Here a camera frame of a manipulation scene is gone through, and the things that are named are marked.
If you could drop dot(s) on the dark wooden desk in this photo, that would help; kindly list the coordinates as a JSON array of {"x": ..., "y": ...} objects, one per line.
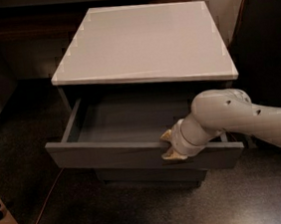
[{"x": 54, "y": 21}]

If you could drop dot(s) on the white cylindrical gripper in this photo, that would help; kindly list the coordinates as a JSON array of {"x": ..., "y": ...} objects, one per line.
[{"x": 178, "y": 140}]

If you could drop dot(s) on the grey top drawer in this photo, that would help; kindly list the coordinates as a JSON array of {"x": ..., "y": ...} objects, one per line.
[{"x": 123, "y": 132}]

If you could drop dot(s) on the dark cabinet at right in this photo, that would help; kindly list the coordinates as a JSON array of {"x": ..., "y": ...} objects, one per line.
[{"x": 256, "y": 51}]

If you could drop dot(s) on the grey drawer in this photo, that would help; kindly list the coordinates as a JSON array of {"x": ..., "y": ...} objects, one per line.
[
  {"x": 151, "y": 175},
  {"x": 123, "y": 132}
]

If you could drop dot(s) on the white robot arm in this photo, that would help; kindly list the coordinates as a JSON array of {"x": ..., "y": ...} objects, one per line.
[{"x": 215, "y": 112}]

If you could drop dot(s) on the grey drawer cabinet white top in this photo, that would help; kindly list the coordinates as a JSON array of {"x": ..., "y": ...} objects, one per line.
[{"x": 169, "y": 47}]

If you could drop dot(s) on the grey bottom drawer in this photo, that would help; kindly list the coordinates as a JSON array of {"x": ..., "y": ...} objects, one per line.
[{"x": 151, "y": 175}]

